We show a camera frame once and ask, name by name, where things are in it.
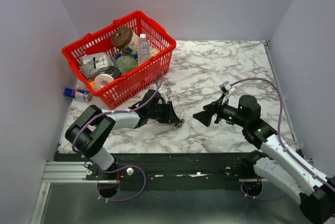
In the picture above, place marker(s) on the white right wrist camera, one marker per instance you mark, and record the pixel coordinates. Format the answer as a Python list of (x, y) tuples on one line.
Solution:
[(227, 90)]

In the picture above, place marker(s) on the red plastic basket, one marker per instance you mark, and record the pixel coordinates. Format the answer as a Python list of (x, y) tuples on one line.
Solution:
[(130, 84)]

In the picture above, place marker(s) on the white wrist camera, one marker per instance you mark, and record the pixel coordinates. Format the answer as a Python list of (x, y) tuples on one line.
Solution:
[(165, 93), (227, 90)]

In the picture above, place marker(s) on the black mounting base rail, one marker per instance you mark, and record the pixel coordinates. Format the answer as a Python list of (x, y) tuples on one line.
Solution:
[(172, 172)]

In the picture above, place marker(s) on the brown lid paper cup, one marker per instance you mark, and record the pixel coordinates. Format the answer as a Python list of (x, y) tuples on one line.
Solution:
[(125, 40)]

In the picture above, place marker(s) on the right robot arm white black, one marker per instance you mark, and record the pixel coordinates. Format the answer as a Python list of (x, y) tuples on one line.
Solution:
[(274, 160)]

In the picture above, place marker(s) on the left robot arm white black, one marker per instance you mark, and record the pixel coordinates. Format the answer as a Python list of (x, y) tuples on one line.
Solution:
[(91, 129)]

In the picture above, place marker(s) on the grey foil snack bag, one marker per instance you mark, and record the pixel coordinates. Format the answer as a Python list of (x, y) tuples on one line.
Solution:
[(93, 64)]

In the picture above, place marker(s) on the key with robot keychain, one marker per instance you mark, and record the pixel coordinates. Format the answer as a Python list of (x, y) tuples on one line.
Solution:
[(179, 124)]

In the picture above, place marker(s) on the green round ball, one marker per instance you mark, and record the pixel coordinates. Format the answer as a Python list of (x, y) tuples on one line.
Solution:
[(126, 64)]

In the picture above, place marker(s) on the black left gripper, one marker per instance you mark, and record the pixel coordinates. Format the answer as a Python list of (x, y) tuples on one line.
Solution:
[(170, 115)]

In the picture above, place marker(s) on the white tape roll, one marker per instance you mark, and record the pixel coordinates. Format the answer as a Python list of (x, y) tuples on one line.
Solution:
[(102, 80)]

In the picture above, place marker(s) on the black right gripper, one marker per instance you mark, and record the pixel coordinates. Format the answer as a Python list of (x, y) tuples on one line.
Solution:
[(204, 116)]

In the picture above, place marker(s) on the clear plastic water bottle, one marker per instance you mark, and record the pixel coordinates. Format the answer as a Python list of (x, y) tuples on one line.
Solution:
[(143, 49)]

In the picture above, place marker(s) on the red bull can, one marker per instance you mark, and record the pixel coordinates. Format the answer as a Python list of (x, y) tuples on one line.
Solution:
[(77, 94)]

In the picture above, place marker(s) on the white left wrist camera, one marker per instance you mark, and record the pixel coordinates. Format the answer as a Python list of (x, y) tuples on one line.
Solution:
[(165, 93)]

